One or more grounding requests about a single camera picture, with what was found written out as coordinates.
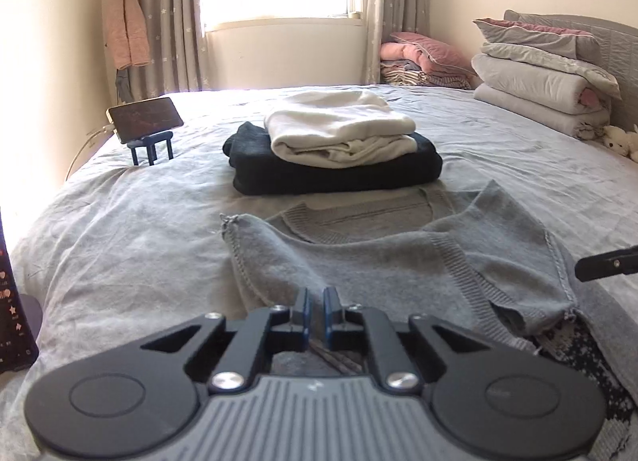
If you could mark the pink pillows pile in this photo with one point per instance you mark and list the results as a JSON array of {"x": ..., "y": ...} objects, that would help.
[{"x": 428, "y": 50}]

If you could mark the folded dark garment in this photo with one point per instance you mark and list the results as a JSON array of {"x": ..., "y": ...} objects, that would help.
[{"x": 324, "y": 179}]

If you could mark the folded white garment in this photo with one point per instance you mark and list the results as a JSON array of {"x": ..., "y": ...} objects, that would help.
[{"x": 339, "y": 117}]

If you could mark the grey patterned knit sweater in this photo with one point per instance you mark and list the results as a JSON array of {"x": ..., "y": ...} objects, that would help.
[{"x": 398, "y": 262}]

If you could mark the white plush toy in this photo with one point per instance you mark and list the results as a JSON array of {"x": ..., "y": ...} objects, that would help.
[{"x": 620, "y": 142}]

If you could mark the striped folded blanket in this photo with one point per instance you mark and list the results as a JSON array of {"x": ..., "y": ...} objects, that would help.
[{"x": 418, "y": 78}]

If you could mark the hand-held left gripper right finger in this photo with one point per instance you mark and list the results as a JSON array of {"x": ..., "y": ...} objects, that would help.
[{"x": 331, "y": 316}]

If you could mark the pink hanging jacket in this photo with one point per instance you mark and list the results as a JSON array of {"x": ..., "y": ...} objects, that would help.
[{"x": 127, "y": 27}]

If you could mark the sideways smartphone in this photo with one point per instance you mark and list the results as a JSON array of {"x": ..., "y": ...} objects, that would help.
[{"x": 144, "y": 117}]

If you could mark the upright smartphone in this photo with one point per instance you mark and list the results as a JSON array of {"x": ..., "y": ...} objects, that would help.
[{"x": 15, "y": 316}]

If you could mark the bed with grey sheet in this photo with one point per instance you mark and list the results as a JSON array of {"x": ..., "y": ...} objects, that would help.
[{"x": 149, "y": 222}]

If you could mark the grey pillow with pink trim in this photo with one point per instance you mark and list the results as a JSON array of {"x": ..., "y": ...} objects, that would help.
[{"x": 538, "y": 37}]

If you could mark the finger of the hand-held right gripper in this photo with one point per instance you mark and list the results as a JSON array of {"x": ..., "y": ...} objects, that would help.
[{"x": 598, "y": 266}]

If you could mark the blue chair-shaped phone stand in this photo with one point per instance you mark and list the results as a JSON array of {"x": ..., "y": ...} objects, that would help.
[{"x": 149, "y": 142}]

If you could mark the dark round phone stand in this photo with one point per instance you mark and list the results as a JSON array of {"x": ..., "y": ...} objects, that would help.
[{"x": 34, "y": 314}]

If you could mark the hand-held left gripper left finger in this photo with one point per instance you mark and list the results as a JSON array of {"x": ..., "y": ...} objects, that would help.
[{"x": 302, "y": 321}]

